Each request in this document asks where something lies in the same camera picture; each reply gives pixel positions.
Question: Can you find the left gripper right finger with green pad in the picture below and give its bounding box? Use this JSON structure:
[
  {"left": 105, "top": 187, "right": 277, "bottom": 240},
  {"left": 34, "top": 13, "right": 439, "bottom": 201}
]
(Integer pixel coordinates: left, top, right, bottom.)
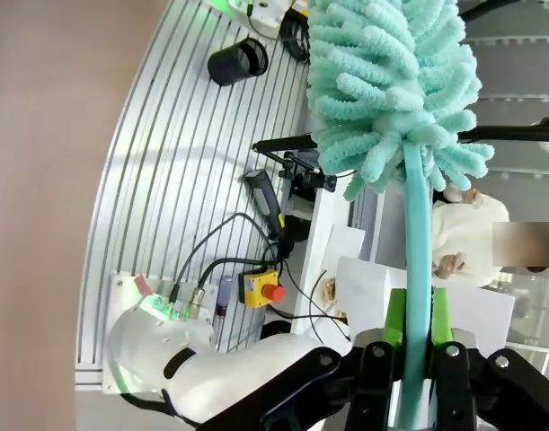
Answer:
[{"left": 429, "top": 287, "right": 549, "bottom": 431}]

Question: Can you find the slotted aluminium base plate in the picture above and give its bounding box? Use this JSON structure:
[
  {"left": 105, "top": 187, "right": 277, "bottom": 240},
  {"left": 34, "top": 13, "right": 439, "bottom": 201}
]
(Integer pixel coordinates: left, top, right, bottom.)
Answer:
[{"left": 74, "top": 0, "right": 315, "bottom": 396}]

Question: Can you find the black handheld scanner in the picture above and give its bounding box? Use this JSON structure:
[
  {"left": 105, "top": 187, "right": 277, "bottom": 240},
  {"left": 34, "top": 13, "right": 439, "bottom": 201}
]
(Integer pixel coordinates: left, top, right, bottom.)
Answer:
[{"left": 244, "top": 169, "right": 287, "bottom": 242}]

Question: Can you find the white mounted device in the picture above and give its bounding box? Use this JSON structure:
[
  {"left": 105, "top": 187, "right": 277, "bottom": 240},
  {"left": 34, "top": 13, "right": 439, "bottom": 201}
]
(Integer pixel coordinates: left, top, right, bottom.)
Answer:
[{"left": 226, "top": 0, "right": 293, "bottom": 31}]

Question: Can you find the black camera clamp stand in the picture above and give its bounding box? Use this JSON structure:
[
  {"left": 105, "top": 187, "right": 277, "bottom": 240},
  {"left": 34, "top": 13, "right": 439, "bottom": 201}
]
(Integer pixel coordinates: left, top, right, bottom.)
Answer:
[{"left": 251, "top": 135, "right": 338, "bottom": 195}]

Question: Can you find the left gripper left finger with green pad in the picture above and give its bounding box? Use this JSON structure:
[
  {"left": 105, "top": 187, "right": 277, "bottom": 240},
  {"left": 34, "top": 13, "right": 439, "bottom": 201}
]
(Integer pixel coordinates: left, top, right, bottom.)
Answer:
[{"left": 201, "top": 288, "right": 409, "bottom": 431}]

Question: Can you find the yellow emergency stop button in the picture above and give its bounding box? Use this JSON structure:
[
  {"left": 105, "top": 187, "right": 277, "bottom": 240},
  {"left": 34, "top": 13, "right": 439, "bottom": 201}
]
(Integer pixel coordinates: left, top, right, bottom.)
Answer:
[{"left": 237, "top": 268, "right": 288, "bottom": 309}]

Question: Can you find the white box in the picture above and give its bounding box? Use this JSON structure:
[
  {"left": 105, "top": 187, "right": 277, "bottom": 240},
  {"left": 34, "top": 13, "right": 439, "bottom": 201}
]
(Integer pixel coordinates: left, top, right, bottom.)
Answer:
[{"left": 335, "top": 255, "right": 516, "bottom": 356}]

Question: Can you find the black coiled cable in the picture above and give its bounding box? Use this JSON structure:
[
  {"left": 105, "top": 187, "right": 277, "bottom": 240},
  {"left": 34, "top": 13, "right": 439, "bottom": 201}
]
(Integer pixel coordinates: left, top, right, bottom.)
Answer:
[{"left": 279, "top": 9, "right": 312, "bottom": 64}]

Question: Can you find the person in white top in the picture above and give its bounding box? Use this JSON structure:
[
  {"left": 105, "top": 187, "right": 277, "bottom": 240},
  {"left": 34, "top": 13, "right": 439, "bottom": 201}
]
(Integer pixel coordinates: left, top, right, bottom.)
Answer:
[{"left": 430, "top": 187, "right": 549, "bottom": 289}]

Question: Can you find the purple small bottle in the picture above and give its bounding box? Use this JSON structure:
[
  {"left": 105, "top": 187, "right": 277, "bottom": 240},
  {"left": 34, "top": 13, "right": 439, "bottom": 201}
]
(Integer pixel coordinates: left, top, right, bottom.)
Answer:
[{"left": 215, "top": 274, "right": 235, "bottom": 316}]

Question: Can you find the teal chenille duster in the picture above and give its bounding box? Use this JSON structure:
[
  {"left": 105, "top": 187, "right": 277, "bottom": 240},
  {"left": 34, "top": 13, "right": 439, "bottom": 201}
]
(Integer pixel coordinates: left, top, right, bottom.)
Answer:
[{"left": 305, "top": 0, "right": 495, "bottom": 431}]

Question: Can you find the black cylindrical lens cap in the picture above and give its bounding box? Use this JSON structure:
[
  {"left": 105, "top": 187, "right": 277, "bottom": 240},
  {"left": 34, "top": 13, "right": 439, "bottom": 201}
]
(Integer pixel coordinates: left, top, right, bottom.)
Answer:
[{"left": 207, "top": 37, "right": 270, "bottom": 87}]

